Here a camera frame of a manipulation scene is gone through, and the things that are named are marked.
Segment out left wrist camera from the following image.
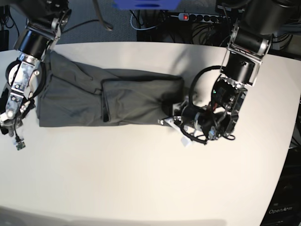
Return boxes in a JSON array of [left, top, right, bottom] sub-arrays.
[[181, 137, 192, 147]]

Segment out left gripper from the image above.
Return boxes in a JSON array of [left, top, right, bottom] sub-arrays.
[[158, 101, 207, 145]]

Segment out black cable on floor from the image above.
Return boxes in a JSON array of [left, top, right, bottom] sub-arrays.
[[14, 0, 29, 50]]

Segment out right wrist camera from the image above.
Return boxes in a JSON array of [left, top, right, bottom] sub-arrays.
[[14, 141, 26, 151]]

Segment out black box at left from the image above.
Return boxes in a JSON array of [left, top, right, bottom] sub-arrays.
[[0, 30, 9, 51]]

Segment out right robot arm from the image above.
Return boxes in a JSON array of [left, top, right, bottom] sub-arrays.
[[0, 0, 71, 150]]

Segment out white cable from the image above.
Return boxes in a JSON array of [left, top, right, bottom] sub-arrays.
[[129, 10, 158, 31]]

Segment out grey T-shirt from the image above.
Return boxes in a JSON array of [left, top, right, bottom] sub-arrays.
[[37, 52, 184, 128]]

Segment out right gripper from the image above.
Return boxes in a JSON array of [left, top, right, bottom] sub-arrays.
[[0, 113, 24, 143]]

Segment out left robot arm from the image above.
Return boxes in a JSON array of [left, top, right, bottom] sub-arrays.
[[159, 0, 301, 145]]

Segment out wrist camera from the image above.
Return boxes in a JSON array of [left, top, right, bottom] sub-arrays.
[[181, 137, 192, 147], [14, 141, 26, 151]]

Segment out blue plastic mount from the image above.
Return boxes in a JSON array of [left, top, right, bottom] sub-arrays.
[[113, 0, 181, 10]]

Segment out black OpenArm box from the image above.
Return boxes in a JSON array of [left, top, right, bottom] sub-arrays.
[[261, 147, 301, 226]]

